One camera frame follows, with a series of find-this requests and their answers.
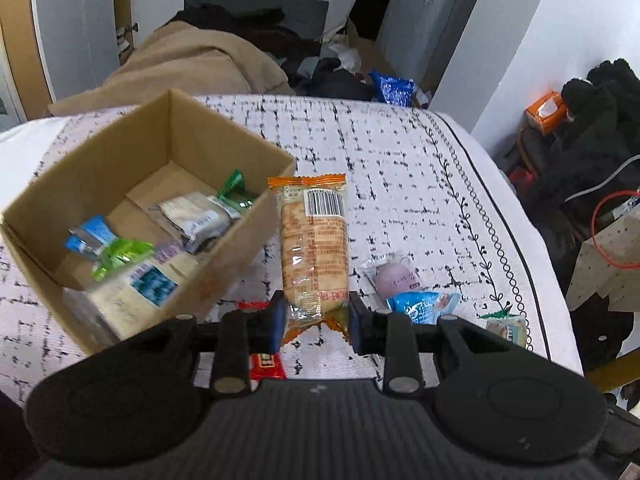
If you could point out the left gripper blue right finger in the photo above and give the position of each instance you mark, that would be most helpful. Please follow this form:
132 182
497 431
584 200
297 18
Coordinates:
357 314

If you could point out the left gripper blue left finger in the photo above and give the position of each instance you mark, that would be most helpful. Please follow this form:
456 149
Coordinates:
277 314

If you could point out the small red candy wrapper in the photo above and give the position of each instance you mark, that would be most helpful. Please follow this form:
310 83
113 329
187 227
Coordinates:
263 365

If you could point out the purple round snack packet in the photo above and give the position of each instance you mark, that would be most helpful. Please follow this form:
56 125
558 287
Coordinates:
391 274

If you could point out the light blue snack packet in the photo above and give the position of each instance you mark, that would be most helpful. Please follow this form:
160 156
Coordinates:
423 306

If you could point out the orange biscuit packet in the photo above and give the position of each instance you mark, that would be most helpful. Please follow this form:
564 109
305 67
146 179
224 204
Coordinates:
314 250

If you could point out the white barcode snack packet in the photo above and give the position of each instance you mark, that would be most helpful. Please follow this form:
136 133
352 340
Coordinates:
196 219

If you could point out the green candy wrapper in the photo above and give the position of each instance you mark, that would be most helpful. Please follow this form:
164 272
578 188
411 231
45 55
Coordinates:
235 194

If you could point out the teal cracker packet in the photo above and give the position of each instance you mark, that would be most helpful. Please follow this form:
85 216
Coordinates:
511 327

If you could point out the lime green snack packet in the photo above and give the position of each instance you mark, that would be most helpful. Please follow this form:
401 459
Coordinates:
119 253

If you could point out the blue silver snack packet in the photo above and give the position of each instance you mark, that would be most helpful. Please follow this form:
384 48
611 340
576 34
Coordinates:
91 238

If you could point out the patterned white bed cover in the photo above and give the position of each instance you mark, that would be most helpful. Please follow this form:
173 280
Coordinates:
417 184

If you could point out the brown cardboard box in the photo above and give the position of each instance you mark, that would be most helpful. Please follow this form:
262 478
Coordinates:
171 146

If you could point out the blue foil bag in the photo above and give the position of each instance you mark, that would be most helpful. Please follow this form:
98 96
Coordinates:
391 89

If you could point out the black fuzzy garment on chair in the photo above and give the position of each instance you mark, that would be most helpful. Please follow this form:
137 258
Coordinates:
586 178

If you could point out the orange tissue box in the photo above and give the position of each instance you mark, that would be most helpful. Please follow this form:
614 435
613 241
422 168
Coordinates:
547 113

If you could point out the tan blanket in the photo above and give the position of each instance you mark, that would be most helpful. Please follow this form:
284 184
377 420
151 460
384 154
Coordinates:
195 62

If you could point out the black clothes pile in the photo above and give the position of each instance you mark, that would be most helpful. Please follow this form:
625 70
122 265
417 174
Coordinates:
312 69

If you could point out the grey mini fridge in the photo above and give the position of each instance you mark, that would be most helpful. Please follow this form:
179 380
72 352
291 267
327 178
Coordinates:
418 37

